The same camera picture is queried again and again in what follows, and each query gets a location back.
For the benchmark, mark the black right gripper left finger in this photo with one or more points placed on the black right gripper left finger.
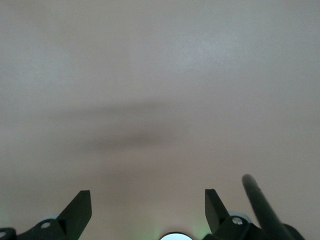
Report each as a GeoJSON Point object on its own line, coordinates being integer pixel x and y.
{"type": "Point", "coordinates": [75, 217]}

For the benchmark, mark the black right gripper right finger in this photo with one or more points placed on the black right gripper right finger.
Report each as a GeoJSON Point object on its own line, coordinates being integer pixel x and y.
{"type": "Point", "coordinates": [217, 220]}

